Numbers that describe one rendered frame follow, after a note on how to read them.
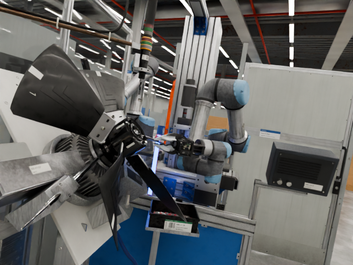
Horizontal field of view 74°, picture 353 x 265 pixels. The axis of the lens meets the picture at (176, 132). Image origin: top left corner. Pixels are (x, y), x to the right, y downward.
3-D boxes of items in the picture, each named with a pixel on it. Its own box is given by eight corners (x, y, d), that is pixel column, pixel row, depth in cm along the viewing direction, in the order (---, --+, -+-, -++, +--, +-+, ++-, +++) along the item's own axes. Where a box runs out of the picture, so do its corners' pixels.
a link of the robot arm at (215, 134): (209, 146, 161) (212, 126, 161) (228, 150, 155) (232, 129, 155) (203, 146, 151) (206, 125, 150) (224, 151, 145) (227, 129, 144)
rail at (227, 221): (89, 195, 134) (91, 182, 133) (93, 193, 138) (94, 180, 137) (253, 237, 115) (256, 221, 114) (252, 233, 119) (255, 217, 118)
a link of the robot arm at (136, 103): (132, 133, 164) (144, 54, 161) (119, 130, 174) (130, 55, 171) (145, 133, 174) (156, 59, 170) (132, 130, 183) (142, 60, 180)
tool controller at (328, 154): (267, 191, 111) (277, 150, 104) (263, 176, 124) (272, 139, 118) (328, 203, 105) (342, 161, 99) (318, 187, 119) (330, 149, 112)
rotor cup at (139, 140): (106, 172, 75) (139, 152, 73) (85, 132, 76) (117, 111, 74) (126, 164, 89) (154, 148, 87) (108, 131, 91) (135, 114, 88)
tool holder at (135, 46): (129, 68, 84) (133, 40, 83) (126, 70, 91) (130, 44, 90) (153, 73, 88) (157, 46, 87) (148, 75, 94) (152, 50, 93)
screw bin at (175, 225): (146, 228, 100) (149, 213, 99) (149, 212, 116) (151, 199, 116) (197, 235, 101) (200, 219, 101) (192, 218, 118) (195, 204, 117)
